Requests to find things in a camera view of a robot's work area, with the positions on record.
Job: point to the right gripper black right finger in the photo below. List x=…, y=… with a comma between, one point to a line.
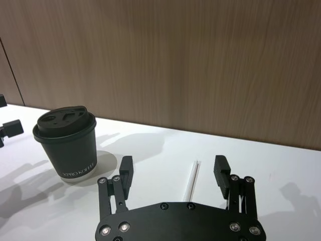
x=242, y=193

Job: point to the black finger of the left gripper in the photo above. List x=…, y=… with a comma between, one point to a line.
x=12, y=128
x=2, y=100

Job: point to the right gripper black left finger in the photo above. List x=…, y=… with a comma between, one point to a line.
x=116, y=190

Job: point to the clear wrapped drinking straw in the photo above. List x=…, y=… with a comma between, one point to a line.
x=193, y=179

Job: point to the black plastic cup lid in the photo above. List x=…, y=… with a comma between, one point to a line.
x=65, y=121

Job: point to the black paper coffee cup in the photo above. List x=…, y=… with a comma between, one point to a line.
x=71, y=155

